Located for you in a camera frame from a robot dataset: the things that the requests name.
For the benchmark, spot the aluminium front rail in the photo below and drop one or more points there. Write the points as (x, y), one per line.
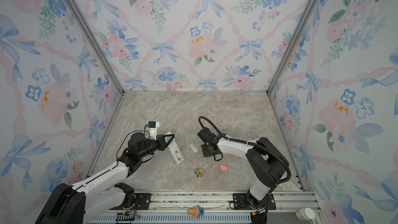
(171, 207)

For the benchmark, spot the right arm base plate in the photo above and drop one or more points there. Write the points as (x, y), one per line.
(241, 201)

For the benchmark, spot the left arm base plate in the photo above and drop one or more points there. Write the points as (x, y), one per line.
(139, 201)

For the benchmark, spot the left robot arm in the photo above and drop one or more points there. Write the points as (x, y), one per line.
(80, 202)

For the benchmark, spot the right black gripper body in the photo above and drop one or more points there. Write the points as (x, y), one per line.
(205, 151)

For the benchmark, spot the pink blue plush toy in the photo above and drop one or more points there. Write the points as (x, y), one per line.
(196, 211)

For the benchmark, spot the white battery cover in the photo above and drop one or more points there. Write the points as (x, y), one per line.
(192, 146)

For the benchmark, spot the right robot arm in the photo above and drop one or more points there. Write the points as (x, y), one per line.
(269, 165)

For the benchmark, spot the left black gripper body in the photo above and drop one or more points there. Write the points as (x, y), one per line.
(151, 146)

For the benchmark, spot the green yellow battery pack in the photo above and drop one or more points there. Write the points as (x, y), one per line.
(199, 172)

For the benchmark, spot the white remote control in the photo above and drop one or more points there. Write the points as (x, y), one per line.
(175, 151)

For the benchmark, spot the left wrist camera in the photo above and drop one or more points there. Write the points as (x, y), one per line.
(153, 129)

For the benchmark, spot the pink pig toy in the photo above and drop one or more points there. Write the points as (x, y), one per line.
(224, 168)

